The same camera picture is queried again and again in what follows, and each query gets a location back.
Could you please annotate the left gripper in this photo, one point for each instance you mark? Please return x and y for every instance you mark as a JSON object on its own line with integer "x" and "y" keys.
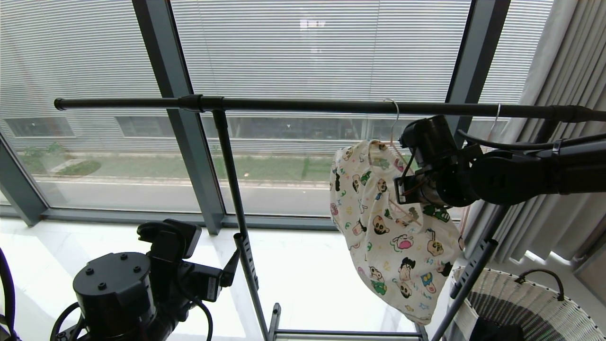
{"x": 203, "y": 284}

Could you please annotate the cream printed garment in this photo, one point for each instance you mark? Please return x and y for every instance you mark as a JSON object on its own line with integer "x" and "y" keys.
{"x": 393, "y": 255}

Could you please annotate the pink clothes hanger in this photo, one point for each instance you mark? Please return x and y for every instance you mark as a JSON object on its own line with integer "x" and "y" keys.
{"x": 396, "y": 111}
{"x": 498, "y": 112}

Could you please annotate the black garment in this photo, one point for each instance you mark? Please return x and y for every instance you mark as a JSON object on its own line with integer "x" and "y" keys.
{"x": 492, "y": 331}

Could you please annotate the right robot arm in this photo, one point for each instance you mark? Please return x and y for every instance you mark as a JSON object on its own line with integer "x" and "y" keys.
{"x": 521, "y": 175}

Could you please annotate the black clothes rack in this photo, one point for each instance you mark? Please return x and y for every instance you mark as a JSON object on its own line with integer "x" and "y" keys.
{"x": 284, "y": 104}

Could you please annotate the white laundry basket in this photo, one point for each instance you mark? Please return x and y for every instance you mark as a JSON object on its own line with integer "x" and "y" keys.
{"x": 544, "y": 303}

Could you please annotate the window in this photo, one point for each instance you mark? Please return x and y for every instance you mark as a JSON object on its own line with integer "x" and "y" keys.
{"x": 307, "y": 47}

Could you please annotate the beige curtain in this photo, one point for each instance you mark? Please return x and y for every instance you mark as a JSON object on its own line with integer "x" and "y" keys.
{"x": 568, "y": 71}

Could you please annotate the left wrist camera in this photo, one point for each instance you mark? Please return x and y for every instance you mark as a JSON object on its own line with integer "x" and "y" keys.
{"x": 175, "y": 237}

